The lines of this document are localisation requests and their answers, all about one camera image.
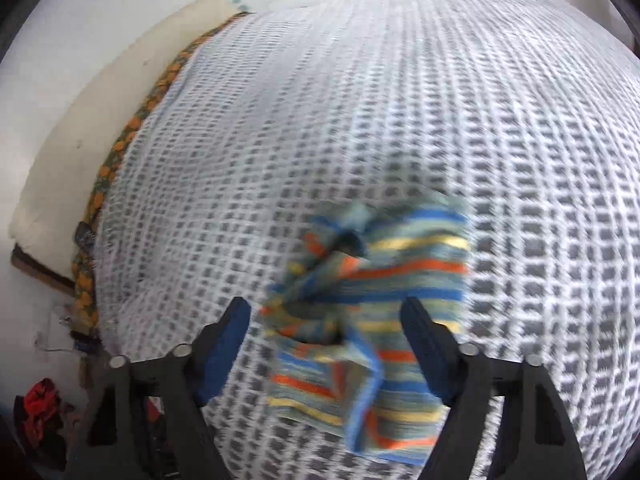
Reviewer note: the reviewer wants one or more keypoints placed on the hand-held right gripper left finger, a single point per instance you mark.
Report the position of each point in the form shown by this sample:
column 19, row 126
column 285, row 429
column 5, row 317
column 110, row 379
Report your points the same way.
column 227, row 345

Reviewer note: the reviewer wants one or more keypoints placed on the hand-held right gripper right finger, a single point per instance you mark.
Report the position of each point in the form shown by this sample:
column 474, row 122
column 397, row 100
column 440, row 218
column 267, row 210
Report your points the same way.
column 430, row 355

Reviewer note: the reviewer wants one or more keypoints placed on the striped knit garment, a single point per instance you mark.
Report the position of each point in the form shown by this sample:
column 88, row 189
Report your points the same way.
column 370, row 330

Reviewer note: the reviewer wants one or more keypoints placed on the cream mattress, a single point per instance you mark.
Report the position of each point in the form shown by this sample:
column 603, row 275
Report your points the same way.
column 90, row 125

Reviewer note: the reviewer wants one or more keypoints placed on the orange patterned bedsheet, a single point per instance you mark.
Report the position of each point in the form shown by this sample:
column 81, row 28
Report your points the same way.
column 115, row 170

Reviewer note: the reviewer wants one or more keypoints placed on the red black cloth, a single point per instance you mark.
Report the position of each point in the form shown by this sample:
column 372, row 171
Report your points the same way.
column 42, row 410

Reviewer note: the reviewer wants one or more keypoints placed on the wooden bed frame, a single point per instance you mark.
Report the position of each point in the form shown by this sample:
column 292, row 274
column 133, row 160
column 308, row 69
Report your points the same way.
column 42, row 272

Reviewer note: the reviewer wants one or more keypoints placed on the grey white checkered blanket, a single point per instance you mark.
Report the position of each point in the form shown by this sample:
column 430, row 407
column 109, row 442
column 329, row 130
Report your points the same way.
column 375, row 160

